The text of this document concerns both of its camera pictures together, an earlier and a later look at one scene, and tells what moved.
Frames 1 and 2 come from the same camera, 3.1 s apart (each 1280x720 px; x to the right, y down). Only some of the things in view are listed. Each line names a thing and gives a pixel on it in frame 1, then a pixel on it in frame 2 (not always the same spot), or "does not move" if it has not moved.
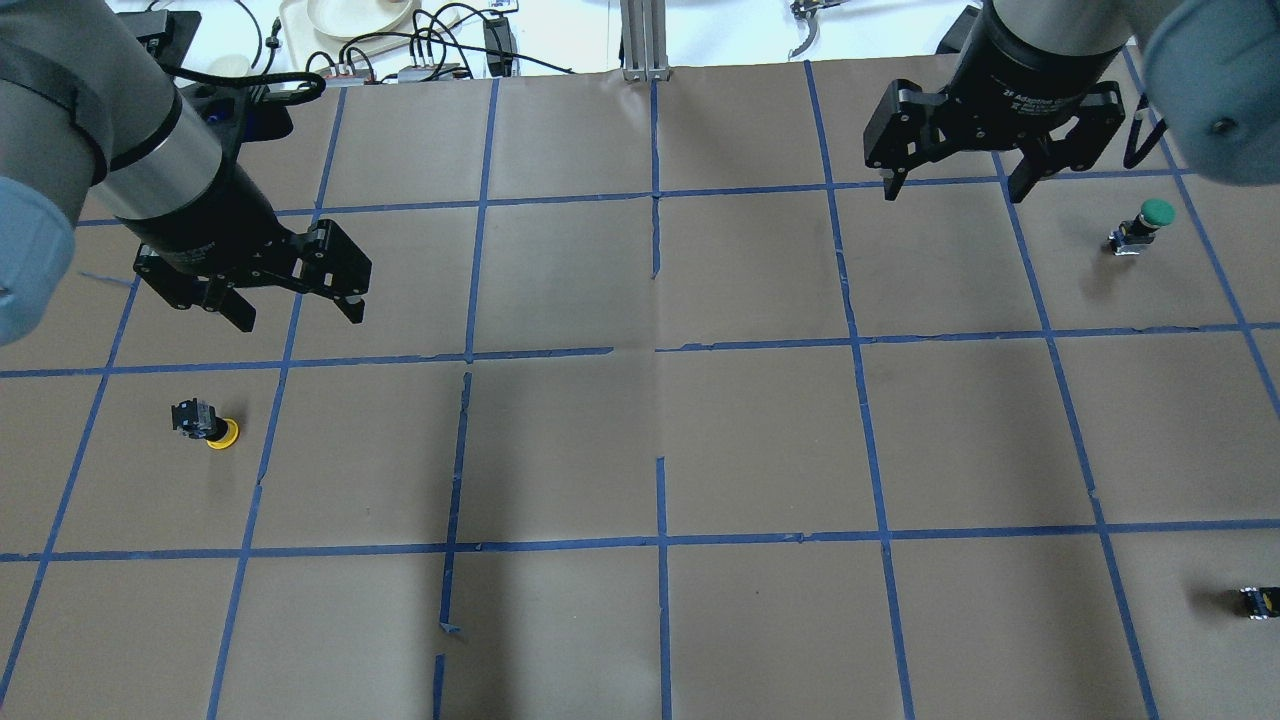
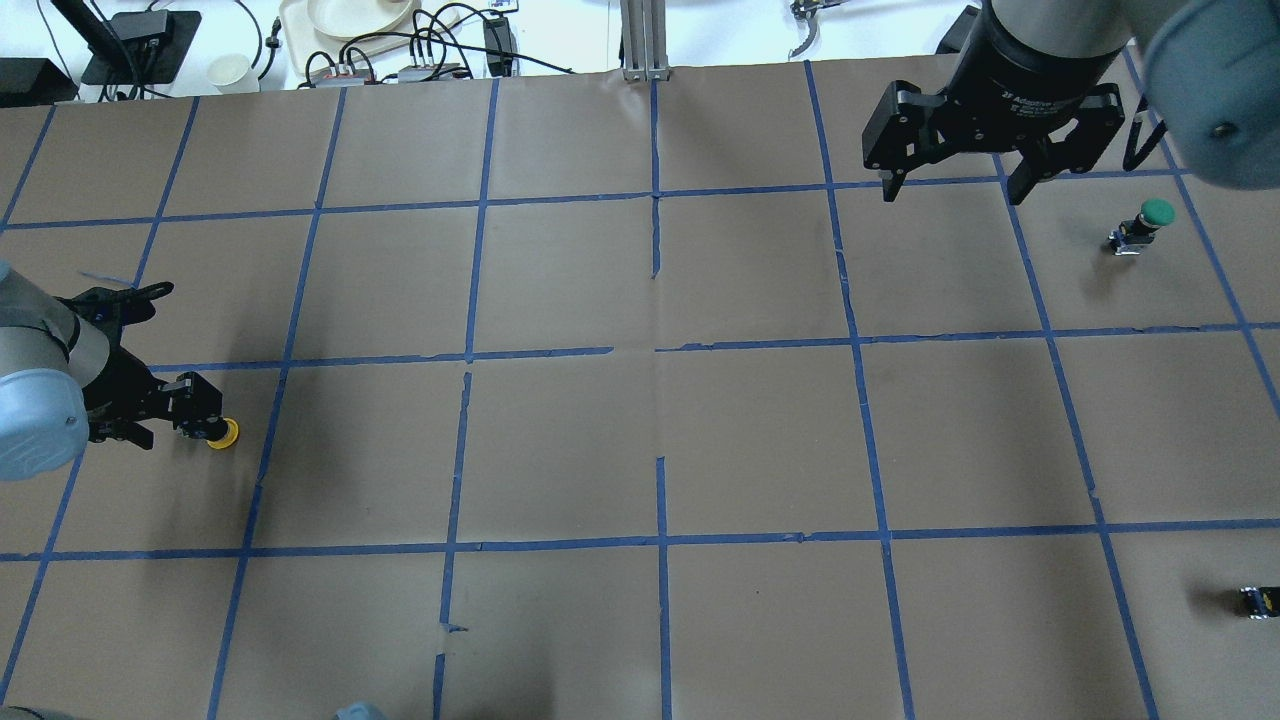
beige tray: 309,47 does not move
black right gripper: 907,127 does not move
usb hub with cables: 352,70 does not move
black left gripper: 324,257 to 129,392
